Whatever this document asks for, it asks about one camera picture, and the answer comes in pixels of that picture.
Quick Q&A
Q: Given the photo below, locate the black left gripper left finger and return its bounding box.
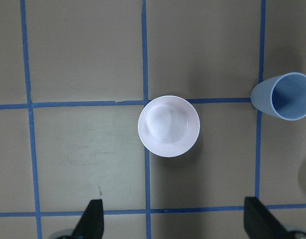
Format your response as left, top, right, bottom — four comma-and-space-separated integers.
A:
49, 199, 105, 239

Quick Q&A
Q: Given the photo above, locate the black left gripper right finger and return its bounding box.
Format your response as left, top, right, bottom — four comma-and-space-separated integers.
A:
243, 197, 306, 239

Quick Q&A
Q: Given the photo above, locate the blue cup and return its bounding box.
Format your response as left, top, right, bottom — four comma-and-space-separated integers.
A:
250, 72, 306, 121

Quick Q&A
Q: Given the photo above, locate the pink bowl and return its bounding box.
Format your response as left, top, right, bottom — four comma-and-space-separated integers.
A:
137, 96, 200, 157

